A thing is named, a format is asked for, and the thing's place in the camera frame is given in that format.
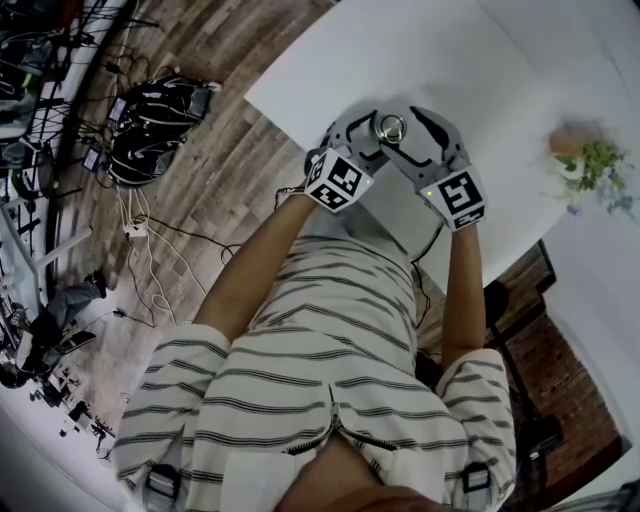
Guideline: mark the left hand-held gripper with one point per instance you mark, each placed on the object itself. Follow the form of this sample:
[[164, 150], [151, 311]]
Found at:
[[340, 180]]

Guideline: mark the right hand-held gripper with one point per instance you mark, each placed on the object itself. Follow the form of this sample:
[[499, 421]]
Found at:
[[457, 197]]

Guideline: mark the small round metal object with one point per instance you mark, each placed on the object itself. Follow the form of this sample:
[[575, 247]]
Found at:
[[390, 127]]

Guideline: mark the person's left forearm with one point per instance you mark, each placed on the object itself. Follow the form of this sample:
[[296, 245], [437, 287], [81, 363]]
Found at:
[[250, 270]]

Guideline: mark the person's right forearm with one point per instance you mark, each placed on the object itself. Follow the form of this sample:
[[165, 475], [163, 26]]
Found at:
[[465, 300]]

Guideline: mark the small potted flower plant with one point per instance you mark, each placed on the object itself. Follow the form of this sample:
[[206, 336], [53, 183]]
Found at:
[[595, 160]]

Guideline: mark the black standing fan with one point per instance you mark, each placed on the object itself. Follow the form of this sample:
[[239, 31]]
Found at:
[[496, 302]]

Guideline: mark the black backpack with white lines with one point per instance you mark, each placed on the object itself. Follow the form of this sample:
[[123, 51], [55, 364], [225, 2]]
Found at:
[[165, 107], [142, 157]]

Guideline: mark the person's striped shirt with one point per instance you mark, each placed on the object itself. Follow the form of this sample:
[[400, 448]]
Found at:
[[320, 350]]

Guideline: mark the white power strip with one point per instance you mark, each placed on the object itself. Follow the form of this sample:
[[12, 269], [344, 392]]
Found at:
[[136, 231]]

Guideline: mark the small blue screen device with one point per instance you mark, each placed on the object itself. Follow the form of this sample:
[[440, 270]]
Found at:
[[92, 159], [117, 108]]

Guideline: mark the person's neck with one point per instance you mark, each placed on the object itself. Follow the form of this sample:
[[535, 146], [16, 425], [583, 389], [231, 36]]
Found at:
[[340, 475]]

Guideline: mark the white side table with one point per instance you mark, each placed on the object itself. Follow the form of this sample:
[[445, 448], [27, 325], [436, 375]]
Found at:
[[20, 250]]

